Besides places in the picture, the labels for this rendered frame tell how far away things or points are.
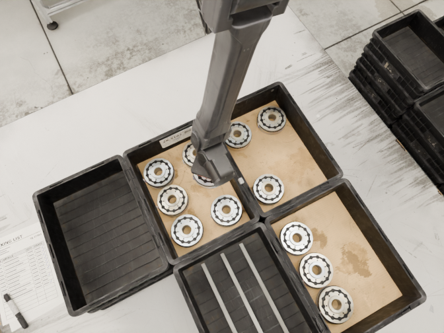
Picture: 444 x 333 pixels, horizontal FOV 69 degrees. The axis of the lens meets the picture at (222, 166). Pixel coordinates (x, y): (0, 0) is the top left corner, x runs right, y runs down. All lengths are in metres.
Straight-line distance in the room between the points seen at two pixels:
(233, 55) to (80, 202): 0.86
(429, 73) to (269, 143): 1.08
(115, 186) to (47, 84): 1.54
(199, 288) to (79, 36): 2.15
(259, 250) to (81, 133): 0.86
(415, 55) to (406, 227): 1.01
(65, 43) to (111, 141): 1.48
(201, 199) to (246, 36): 0.73
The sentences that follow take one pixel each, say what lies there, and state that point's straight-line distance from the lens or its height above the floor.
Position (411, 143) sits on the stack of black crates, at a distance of 2.04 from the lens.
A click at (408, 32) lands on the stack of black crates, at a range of 2.13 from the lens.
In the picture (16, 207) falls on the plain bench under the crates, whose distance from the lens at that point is 1.46.
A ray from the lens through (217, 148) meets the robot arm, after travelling 0.76.
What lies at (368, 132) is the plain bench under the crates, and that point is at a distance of 1.44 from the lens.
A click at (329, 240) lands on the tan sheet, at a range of 1.12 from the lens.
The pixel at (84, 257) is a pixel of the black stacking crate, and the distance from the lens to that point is 1.16.
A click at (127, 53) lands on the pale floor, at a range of 2.55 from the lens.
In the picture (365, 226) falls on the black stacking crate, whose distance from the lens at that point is 1.12.
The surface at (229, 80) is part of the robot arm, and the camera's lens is 0.53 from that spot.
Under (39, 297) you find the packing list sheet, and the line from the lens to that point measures 1.36.
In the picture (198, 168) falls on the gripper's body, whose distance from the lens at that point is 0.87.
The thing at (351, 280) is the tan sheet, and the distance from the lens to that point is 1.13.
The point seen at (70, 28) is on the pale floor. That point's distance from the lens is 2.85.
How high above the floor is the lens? 1.89
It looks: 70 degrees down
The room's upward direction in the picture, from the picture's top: 3 degrees counter-clockwise
